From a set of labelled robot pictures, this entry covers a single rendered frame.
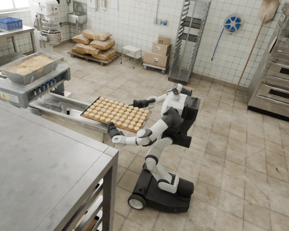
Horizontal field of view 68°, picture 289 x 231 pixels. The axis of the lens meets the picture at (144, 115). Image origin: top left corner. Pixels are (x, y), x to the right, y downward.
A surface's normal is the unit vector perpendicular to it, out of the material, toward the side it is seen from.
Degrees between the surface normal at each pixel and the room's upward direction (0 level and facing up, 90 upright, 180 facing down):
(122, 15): 90
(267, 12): 83
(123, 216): 0
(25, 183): 0
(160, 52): 93
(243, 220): 0
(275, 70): 90
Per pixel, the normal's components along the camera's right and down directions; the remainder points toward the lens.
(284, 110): -0.40, 0.48
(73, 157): 0.12, -0.81
